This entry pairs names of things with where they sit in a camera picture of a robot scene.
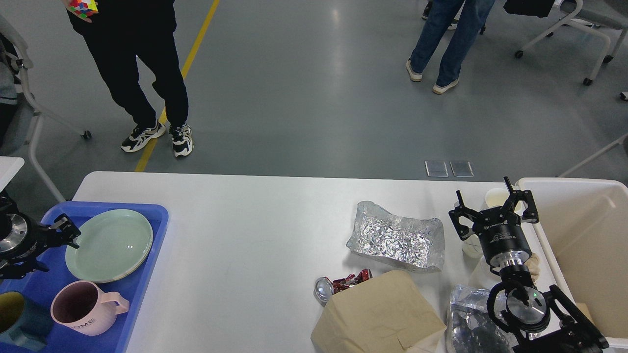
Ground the small clear plastic cup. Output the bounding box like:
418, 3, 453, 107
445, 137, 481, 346
462, 234, 484, 259

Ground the white office chair right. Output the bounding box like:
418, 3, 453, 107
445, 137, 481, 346
480, 0, 628, 87

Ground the green plate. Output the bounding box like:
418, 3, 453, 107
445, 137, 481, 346
65, 209, 154, 283

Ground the white plastic bin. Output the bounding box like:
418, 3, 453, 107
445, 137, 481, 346
517, 178, 628, 349

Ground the clear floor plate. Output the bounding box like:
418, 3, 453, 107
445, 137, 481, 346
425, 160, 449, 178
449, 160, 474, 178

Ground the dark blue mug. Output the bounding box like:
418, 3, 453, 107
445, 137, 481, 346
0, 291, 54, 352

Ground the pink mug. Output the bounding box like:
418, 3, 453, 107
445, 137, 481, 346
50, 280, 130, 336

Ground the silver plastic bag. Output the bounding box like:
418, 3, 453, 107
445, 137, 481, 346
445, 284, 517, 353

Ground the colourful puzzle cube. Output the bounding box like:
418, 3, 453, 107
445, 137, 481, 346
68, 0, 99, 19

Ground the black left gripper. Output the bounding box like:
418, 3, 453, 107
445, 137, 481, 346
0, 214, 81, 280

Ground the white paper cup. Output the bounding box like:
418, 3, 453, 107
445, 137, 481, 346
482, 188, 511, 209

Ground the person in blue jeans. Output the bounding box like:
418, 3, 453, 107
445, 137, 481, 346
405, 0, 495, 95

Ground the clear floor plate left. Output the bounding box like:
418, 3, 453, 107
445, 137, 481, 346
425, 160, 449, 178

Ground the blue plastic tray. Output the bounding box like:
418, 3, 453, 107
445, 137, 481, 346
0, 201, 169, 353

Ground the white office chair left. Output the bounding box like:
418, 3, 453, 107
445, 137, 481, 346
0, 17, 92, 202

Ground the brown paper bag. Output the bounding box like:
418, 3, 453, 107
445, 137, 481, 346
311, 270, 446, 353

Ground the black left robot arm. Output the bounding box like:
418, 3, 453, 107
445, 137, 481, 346
0, 191, 81, 280

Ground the crushed red can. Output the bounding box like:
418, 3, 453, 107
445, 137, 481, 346
313, 269, 372, 306

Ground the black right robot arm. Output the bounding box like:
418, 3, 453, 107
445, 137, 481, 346
449, 177, 609, 353

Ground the white office chair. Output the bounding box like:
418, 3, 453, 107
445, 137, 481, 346
0, 17, 92, 202
480, 0, 628, 87

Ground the clear floor plate right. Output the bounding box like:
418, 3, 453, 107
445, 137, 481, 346
449, 160, 474, 178

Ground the person in black clothes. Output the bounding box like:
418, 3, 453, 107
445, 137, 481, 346
63, 0, 194, 158

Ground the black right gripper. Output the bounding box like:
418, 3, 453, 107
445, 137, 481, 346
448, 176, 539, 268

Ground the crumpled aluminium foil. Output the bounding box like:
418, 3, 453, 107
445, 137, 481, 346
346, 201, 445, 273

